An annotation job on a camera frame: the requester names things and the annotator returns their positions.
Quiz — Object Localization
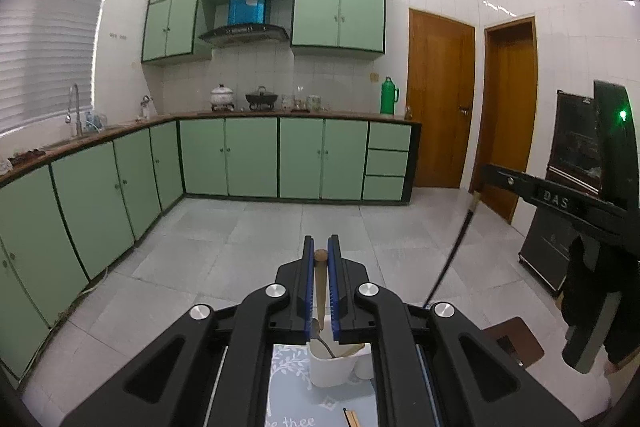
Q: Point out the green thermos jug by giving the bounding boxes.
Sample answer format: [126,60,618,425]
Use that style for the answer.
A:
[380,77,401,115]

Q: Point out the black glass door cabinet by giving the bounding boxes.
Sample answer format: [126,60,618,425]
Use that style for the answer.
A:
[517,89,616,298]

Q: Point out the white plastic utensil holder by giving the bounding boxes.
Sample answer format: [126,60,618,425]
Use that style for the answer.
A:
[307,338,376,389]

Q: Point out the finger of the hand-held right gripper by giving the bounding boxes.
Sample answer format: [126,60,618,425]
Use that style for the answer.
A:
[479,163,538,206]

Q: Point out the gas stove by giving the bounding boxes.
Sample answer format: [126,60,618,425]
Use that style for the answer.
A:
[197,103,281,114]

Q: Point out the green kitchen cabinets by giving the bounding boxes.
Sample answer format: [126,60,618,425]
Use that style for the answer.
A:
[0,117,422,380]
[141,0,387,66]

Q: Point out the green drawer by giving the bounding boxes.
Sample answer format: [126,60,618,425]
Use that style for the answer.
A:
[367,123,412,152]
[362,176,406,202]
[365,150,410,178]

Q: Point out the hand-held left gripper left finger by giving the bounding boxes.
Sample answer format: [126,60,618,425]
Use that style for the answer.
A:
[60,234,316,427]

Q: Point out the green lower kitchen cabinets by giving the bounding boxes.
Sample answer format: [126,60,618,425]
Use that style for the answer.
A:
[0,117,422,380]

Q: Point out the white window blind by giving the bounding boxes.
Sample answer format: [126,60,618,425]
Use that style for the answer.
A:
[0,0,117,138]

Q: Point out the light blue tree print placemat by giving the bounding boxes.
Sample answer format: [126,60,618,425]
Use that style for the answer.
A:
[270,343,377,427]

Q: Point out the brown kitchen countertop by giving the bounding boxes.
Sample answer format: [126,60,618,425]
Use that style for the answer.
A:
[0,109,422,188]

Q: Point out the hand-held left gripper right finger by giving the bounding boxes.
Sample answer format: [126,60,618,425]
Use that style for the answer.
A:
[327,233,583,427]

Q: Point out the metal kitchen faucet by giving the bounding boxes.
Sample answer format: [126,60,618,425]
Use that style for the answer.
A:
[66,83,83,138]

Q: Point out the dark red patterned chopstick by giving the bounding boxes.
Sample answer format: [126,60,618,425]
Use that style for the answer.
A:
[422,192,482,309]

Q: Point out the white cooking pot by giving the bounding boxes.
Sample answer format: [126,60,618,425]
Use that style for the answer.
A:
[210,83,235,106]

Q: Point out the green upper kitchen cabinets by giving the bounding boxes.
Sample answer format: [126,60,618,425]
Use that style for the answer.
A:
[141,0,387,66]

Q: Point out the white floor cable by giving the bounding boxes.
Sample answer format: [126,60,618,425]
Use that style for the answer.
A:
[77,267,111,295]

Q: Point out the range hood with blue film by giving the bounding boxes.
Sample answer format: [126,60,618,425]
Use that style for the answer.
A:
[198,0,291,48]

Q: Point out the wooden door with handle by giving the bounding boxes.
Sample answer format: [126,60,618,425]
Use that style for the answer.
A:
[406,8,476,189]

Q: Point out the person's right hand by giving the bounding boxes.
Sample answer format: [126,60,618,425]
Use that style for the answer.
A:
[561,234,640,365]

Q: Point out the metal spoon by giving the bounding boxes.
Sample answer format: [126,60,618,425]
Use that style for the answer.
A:
[312,319,337,360]

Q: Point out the black wok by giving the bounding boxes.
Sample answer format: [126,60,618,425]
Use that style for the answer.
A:
[245,86,279,105]

